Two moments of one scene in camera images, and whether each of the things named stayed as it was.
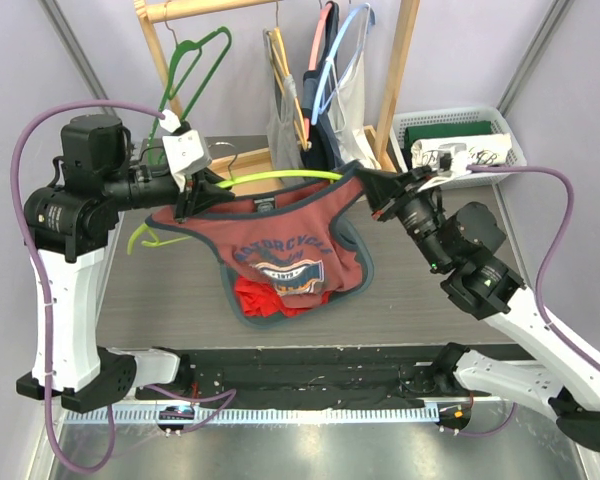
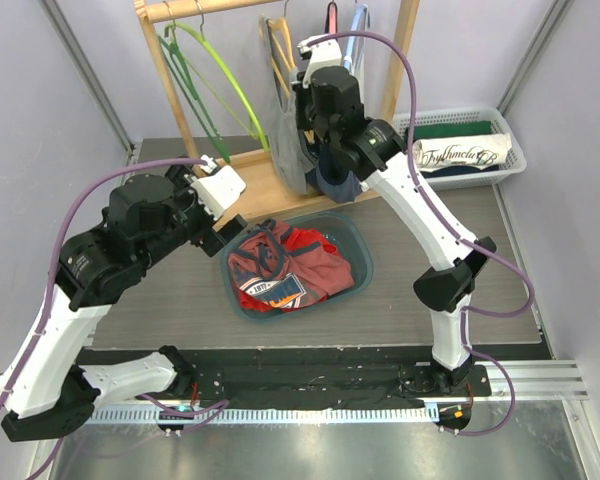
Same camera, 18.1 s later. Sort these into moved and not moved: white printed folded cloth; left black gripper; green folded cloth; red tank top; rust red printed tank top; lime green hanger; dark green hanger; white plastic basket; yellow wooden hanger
Moved: red tank top; dark green hanger; lime green hanger; left black gripper; rust red printed tank top; yellow wooden hanger
Not moved: green folded cloth; white plastic basket; white printed folded cloth
